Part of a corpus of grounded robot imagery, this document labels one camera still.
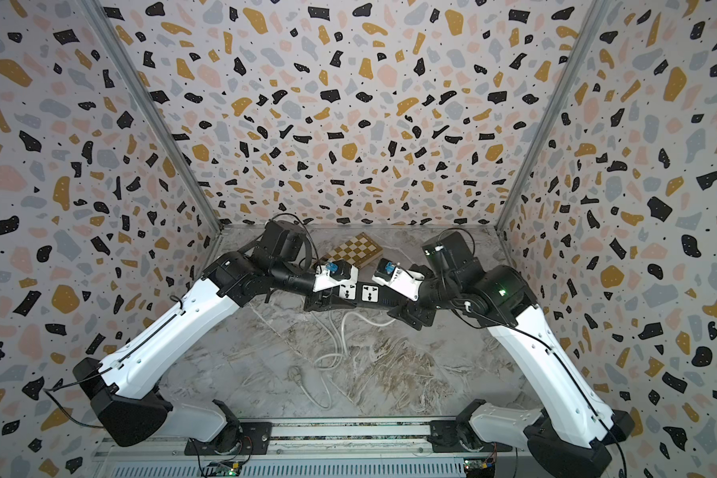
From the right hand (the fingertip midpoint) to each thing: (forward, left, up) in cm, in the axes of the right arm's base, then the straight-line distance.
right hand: (398, 295), depth 63 cm
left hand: (+2, +9, 0) cm, 9 cm away
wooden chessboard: (+39, +13, -30) cm, 51 cm away
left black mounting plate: (-23, +35, -32) cm, 52 cm away
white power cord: (-7, +27, -29) cm, 40 cm away
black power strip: (0, +6, 0) cm, 6 cm away
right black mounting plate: (-21, -13, -32) cm, 40 cm away
